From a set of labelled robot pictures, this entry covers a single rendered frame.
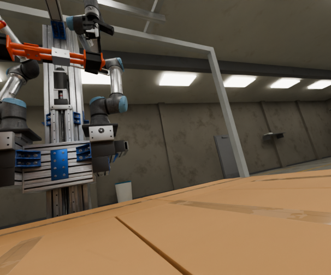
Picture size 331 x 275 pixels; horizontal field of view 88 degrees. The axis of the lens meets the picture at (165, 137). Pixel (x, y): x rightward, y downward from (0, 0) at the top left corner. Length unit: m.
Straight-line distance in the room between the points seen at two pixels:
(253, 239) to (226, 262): 0.06
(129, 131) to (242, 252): 7.21
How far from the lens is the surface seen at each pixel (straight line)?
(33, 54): 0.99
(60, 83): 1.53
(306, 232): 0.26
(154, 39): 3.66
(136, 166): 7.09
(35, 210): 7.26
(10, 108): 1.39
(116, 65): 1.55
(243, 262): 0.20
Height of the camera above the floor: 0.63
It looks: 13 degrees up
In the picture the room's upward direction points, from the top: 10 degrees counter-clockwise
